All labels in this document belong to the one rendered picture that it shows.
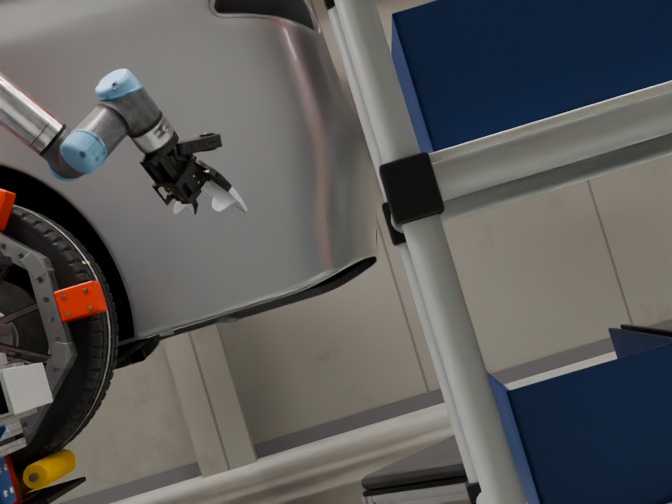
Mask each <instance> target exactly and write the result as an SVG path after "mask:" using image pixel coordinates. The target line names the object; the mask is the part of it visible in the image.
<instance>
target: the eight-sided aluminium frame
mask: <svg viewBox="0 0 672 504"><path fill-rule="evenodd" d="M0 251H1V252H2V253H3V254H4V256H9V257H11V259H12V262H13V263H15V264H17V265H18V266H20V267H22V268H24V269H26V270H27V271H28V273H29V277H30V280H31V284H32V287H33V291H34V294H35V298H36V301H37V304H38V308H39V311H40V315H41V318H42V322H43V325H44V329H45V332H46V336H47V339H48V343H49V346H50V350H51V353H52V355H51V357H50V359H49V361H48V363H47V365H46V366H45V368H44V370H45V373H46V377H47V380H48V384H49V387H50V391H51V394H52V398H53V401H54V399H55V397H56V395H57V393H58V391H59V389H60V388H61V386H62V384H63V382H64V380H65V378H66V377H67V375H68V373H69V371H70V369H71V368H72V367H73V364H74V362H75V360H76V358H77V356H78V354H77V350H76V347H75V345H76V343H75V342H74V340H73V336H72V333H71V329H70V326H69V323H68V322H62V321H61V317H60V314H59V310H58V307H57V303H56V300H55V296H54V292H55V291H58V290H59V288H58V284H57V281H56V277H55V274H54V272H55V270H54V269H53V267H52V264H51V260H50V258H48V257H46V256H44V255H42V254H41V253H40V252H37V251H35V250H33V249H31V248H29V247H28V246H26V245H24V244H22V243H20V242H18V241H17V240H15V239H13V238H11V237H9V236H7V235H6V234H4V233H2V232H0ZM51 404H52V402H51V403H48V404H46V405H43V406H40V407H37V410H38V412H37V413H35V414H32V415H30V416H27V417H24V418H21V419H19V420H20V424H21V427H22V431H23V434H24V438H25V441H26V446H27V445H29V444H30V443H31V441H32V439H33V437H34V436H35V435H36V434H37V430H38V428H39V426H40V425H41V423H42V421H43V419H44V417H45V415H46V413H47V412H48V410H49V408H50V406H51Z"/></svg>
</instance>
